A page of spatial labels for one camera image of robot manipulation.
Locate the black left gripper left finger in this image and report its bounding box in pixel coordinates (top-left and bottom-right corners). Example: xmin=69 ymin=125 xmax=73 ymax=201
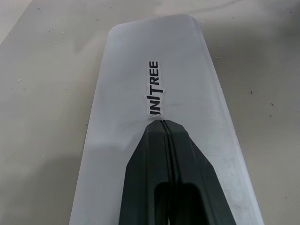
xmin=118 ymin=120 xmax=175 ymax=225

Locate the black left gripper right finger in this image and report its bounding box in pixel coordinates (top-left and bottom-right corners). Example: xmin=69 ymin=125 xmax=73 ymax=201
xmin=163 ymin=120 xmax=236 ymax=225

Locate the white plastic pencil case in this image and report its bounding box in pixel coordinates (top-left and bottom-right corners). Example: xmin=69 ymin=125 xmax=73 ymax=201
xmin=69 ymin=14 xmax=264 ymax=225

